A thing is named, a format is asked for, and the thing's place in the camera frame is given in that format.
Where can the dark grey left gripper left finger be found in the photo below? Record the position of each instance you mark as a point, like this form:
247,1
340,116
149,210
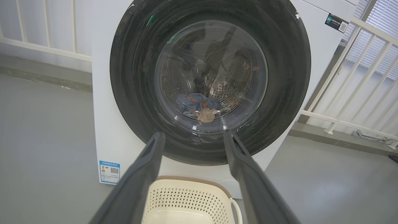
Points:
133,193

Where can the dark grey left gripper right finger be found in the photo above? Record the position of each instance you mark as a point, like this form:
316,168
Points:
255,193

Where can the blue garment with bear print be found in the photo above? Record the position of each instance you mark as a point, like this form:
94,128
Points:
186,104

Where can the washing machine glass door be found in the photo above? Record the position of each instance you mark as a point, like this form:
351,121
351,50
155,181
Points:
133,77

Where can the white front-load washing machine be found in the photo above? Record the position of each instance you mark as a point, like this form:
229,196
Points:
105,124

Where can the perforated steel washer drum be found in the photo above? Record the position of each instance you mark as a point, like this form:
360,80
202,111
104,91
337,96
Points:
230,87

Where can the blue energy label sticker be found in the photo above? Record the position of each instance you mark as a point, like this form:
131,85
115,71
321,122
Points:
109,172

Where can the cream basket with brown rim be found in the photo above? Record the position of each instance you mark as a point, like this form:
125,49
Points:
186,202

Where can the white railing fence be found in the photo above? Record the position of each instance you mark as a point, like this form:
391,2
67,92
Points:
46,49
348,124

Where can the black QR code sticker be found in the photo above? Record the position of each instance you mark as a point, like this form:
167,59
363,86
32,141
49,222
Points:
336,23

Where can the white window blinds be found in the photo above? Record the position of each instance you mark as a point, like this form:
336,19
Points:
385,18

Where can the grey metal floor bracket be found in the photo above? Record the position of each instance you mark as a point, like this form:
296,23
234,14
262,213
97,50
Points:
373,138

